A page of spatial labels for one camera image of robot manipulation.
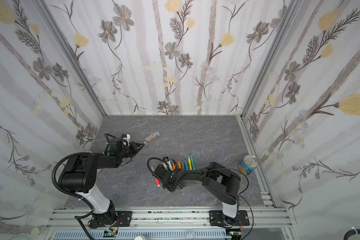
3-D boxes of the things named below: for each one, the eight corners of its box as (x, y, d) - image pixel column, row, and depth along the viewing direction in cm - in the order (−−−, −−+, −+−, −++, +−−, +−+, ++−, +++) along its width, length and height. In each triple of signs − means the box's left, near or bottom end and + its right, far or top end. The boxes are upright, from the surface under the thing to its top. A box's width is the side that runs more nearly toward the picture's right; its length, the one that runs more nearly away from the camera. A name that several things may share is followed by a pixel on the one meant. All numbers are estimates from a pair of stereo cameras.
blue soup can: (239, 176, 91) (246, 167, 82) (236, 163, 97) (242, 154, 87) (252, 176, 91) (261, 168, 82) (248, 163, 97) (256, 154, 87)
